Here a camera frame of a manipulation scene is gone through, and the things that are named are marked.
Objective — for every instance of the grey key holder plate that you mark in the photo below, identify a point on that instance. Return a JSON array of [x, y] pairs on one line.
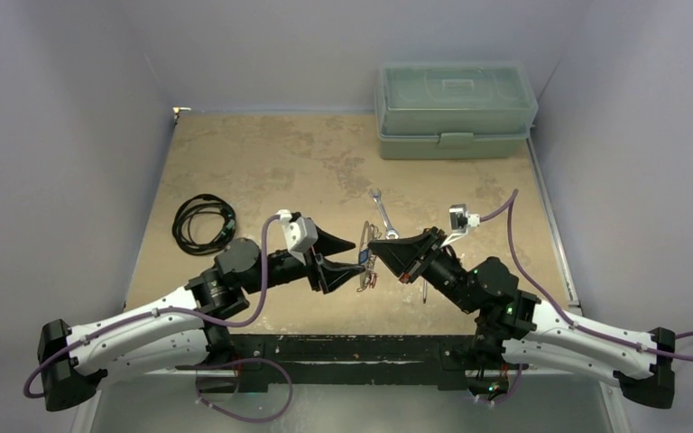
[[369, 276]]

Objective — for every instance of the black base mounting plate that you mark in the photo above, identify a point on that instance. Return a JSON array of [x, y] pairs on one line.
[[448, 363]]

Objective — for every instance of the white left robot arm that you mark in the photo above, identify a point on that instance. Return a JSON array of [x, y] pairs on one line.
[[189, 325]]

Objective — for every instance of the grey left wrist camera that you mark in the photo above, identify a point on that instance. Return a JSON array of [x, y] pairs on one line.
[[300, 233]]

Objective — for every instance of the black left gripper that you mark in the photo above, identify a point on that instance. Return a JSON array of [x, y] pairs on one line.
[[328, 274]]

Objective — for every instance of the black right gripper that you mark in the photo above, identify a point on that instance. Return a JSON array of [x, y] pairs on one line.
[[424, 257]]

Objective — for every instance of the green plastic toolbox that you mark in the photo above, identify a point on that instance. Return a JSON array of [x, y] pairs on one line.
[[453, 110]]

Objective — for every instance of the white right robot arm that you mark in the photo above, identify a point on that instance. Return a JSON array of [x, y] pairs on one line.
[[514, 326]]

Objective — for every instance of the silver open-end wrench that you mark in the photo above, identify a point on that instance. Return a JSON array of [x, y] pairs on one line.
[[391, 232]]

